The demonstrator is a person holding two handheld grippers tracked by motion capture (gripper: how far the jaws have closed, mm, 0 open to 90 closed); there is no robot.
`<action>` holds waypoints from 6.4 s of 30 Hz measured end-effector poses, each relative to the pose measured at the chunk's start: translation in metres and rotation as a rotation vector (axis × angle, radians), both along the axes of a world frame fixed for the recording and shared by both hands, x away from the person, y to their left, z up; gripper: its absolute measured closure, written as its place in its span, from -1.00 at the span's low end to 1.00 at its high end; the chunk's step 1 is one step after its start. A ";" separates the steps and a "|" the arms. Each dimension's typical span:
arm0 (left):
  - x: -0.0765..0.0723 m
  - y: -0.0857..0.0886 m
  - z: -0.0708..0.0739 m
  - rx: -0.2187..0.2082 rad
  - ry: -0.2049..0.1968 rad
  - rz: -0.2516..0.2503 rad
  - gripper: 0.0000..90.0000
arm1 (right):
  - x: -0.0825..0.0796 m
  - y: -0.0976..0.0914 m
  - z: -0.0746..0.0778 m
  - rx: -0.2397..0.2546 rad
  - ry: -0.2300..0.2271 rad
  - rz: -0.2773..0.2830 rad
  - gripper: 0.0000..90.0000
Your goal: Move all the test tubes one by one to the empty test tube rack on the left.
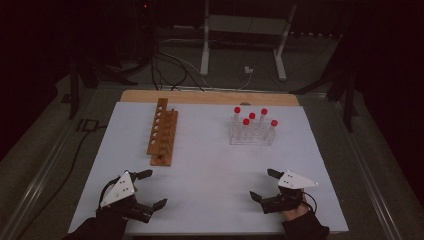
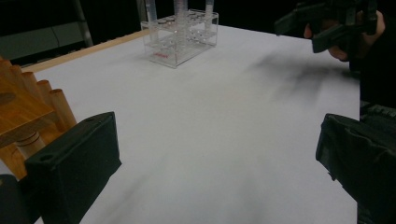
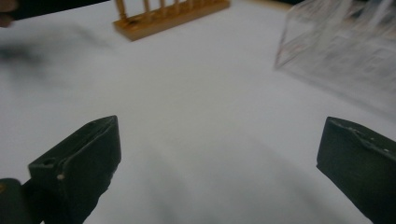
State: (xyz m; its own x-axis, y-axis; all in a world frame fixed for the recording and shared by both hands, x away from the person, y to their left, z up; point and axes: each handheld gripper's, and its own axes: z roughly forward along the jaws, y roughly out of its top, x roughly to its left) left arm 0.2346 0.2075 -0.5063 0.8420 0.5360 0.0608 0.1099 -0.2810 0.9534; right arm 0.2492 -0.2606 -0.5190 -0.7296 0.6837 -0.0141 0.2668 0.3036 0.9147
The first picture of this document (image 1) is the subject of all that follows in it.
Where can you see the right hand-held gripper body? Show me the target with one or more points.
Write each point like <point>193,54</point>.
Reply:
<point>293,181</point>

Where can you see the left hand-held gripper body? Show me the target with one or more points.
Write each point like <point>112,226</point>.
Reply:
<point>118,190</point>

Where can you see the clear plastic test tube rack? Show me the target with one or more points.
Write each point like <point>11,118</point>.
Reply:
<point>250,140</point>

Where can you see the wooden test tube rack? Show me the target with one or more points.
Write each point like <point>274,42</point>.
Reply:
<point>165,133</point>

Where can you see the red-capped clear test tube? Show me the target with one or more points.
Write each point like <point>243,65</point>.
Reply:
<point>237,110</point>
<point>264,111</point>
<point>274,123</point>
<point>246,122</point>
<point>252,116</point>

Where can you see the person's right hand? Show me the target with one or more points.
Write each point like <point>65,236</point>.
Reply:
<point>296,213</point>

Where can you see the white table mat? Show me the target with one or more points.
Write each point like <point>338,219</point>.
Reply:
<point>206,173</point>

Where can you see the black tripod stand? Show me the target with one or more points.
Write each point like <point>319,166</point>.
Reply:
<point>349,106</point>
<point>74,93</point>

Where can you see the white plug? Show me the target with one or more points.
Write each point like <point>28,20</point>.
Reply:
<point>248,69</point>

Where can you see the white-legged desk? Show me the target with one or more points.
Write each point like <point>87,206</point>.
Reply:
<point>245,25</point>

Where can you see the black floor bracket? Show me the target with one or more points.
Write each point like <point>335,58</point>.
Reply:
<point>81,125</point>

